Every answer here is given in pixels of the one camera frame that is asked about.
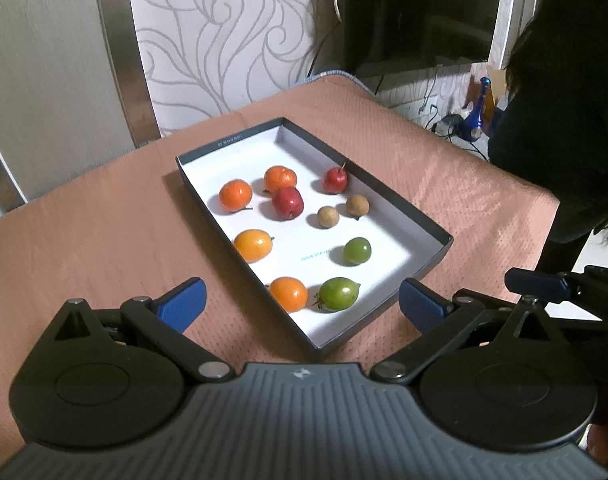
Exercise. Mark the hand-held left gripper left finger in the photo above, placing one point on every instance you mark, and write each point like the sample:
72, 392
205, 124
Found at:
183, 305

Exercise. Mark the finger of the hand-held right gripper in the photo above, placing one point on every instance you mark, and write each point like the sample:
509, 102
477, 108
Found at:
584, 321
534, 285

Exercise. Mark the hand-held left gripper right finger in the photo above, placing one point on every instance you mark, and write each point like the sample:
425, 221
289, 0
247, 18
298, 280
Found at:
424, 305

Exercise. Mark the green guava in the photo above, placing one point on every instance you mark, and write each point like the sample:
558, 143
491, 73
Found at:
340, 294

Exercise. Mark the small green lime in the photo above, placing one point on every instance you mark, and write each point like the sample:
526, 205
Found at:
357, 251

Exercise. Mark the pale orange citrus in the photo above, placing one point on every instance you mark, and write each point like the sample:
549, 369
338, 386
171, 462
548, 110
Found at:
254, 245

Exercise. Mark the yellow-orange lemon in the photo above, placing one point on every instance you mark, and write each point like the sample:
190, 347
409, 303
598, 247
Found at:
288, 293

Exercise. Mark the black box with white inside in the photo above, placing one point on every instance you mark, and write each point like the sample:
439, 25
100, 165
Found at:
284, 260

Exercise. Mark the brown kiwi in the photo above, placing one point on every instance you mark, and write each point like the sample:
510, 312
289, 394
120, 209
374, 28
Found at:
328, 216
357, 206

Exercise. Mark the orange tangerine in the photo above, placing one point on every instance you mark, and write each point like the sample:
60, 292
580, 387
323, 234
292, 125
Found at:
280, 178
235, 196

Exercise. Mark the crimson apple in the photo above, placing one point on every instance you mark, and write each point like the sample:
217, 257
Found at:
288, 202

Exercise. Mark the bright red apple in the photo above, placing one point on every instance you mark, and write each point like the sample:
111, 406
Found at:
335, 180

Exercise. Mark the peach perforated tablecloth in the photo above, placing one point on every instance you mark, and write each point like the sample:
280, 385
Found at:
108, 240

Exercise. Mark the blue bottle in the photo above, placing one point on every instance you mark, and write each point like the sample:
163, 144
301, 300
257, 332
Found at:
475, 120

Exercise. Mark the white power strip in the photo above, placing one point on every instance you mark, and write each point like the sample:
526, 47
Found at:
414, 108

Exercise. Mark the white swirl-patterned panel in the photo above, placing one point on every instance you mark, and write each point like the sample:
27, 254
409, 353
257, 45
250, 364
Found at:
223, 35

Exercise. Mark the beige textured panel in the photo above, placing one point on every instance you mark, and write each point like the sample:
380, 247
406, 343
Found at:
38, 60

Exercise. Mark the black television screen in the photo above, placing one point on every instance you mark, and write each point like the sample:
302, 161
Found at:
424, 10

